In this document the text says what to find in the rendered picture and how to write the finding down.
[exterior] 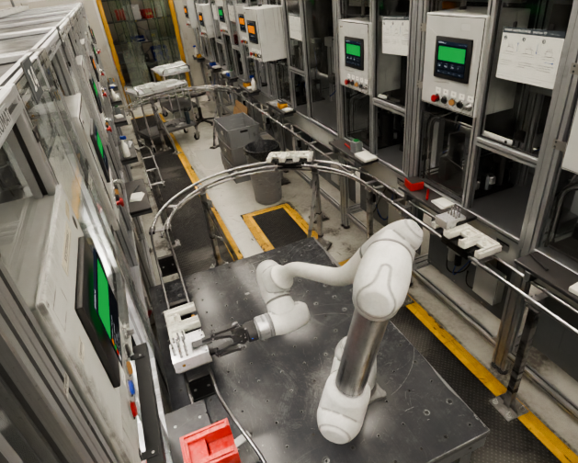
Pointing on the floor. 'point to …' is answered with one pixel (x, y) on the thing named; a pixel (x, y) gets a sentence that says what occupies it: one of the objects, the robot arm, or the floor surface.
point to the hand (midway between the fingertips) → (202, 347)
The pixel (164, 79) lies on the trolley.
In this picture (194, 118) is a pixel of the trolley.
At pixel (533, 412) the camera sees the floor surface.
